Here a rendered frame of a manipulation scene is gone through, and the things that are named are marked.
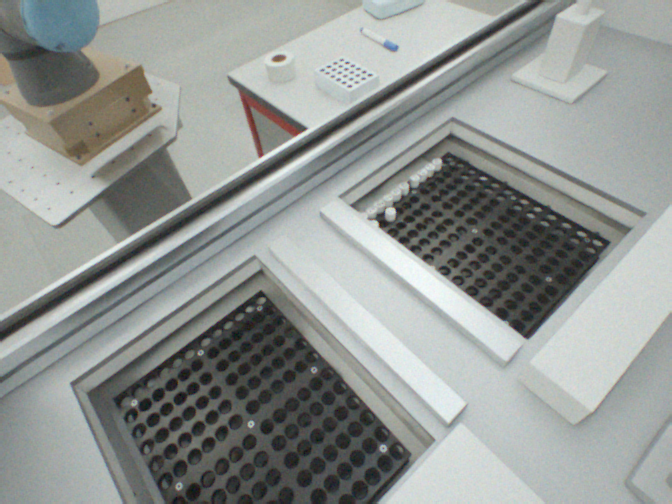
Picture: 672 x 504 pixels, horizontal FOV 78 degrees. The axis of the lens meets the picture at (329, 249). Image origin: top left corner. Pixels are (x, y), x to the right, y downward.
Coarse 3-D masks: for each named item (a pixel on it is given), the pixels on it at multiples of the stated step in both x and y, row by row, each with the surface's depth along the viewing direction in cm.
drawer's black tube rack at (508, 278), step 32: (416, 192) 52; (448, 192) 52; (480, 192) 51; (512, 192) 51; (384, 224) 53; (416, 224) 49; (448, 224) 52; (480, 224) 48; (512, 224) 48; (576, 224) 47; (448, 256) 46; (480, 256) 46; (512, 256) 45; (544, 256) 44; (576, 256) 44; (480, 288) 43; (512, 288) 43; (544, 288) 42; (512, 320) 40
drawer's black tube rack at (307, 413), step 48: (240, 336) 46; (288, 336) 45; (192, 384) 40; (240, 384) 39; (288, 384) 39; (336, 384) 39; (144, 432) 40; (192, 432) 37; (240, 432) 37; (288, 432) 39; (336, 432) 36; (192, 480) 35; (240, 480) 34; (288, 480) 34; (336, 480) 36; (384, 480) 33
